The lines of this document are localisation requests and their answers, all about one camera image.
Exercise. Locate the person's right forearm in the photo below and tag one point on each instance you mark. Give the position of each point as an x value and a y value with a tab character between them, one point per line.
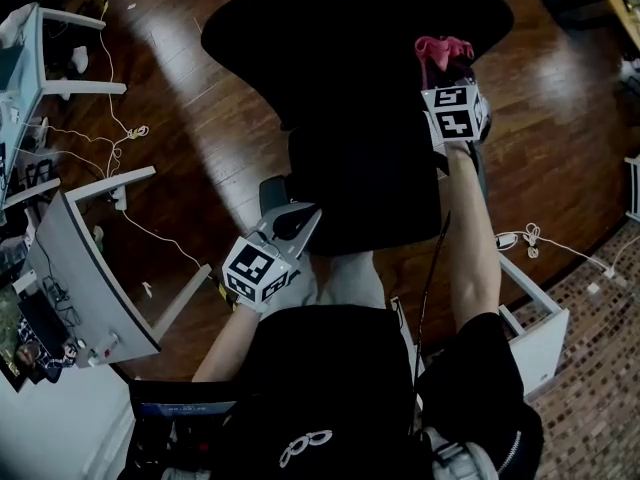
475	248

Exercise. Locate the grey curved desk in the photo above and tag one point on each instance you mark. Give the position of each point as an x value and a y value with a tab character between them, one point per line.
75	268

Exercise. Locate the white desk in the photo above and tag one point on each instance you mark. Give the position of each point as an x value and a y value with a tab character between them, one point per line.
540	348

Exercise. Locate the person's grey trousers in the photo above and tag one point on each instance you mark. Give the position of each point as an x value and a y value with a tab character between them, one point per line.
350	278

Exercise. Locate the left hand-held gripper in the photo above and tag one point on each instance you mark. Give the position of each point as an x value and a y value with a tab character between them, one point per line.
252	265

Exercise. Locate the person's left hand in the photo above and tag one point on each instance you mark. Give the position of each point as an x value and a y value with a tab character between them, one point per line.
297	290

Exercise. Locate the person's right hand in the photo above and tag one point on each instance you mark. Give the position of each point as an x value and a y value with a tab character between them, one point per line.
434	135

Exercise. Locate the white shelf frame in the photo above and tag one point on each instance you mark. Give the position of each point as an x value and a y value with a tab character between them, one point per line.
634	188

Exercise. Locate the black chair armrest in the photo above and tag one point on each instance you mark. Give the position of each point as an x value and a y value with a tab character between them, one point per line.
484	168
274	195

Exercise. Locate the person's left forearm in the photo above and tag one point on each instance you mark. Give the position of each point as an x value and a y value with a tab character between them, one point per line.
225	343

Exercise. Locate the black monitor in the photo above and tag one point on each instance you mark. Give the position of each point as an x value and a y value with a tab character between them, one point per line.
42	318

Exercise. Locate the white power strip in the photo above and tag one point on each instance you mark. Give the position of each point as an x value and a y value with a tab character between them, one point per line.
507	240
120	198

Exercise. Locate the grey sling bag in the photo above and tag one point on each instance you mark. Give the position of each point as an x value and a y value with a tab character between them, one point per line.
460	463

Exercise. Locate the light blue desk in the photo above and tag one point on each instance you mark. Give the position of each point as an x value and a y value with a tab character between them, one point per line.
20	98

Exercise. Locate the person's black shirt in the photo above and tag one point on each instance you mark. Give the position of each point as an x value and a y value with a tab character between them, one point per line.
325	363

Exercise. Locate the black display screen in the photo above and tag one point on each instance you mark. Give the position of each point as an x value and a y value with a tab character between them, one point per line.
175	408

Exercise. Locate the pink cloth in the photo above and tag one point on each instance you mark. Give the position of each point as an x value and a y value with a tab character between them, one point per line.
435	53

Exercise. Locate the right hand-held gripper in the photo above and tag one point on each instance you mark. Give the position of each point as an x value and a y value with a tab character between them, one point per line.
452	113

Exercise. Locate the black chair seat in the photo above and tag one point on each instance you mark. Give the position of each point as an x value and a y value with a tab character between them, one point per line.
365	193

